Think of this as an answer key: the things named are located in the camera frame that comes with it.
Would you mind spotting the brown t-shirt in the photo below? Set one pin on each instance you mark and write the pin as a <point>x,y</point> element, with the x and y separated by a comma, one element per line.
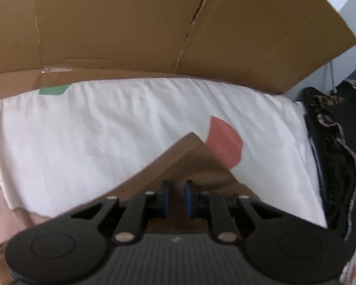
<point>188,159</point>

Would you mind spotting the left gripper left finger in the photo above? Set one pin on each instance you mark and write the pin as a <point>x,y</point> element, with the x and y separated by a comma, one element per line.
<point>146,206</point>

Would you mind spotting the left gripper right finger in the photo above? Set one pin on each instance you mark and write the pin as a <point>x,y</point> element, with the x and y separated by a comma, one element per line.
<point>212,208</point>

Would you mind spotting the flattened cardboard box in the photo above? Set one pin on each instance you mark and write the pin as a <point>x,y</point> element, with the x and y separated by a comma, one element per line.
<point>269,45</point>

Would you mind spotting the cream bear print bedsheet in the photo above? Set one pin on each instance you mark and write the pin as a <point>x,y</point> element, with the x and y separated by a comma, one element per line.
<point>62,147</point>

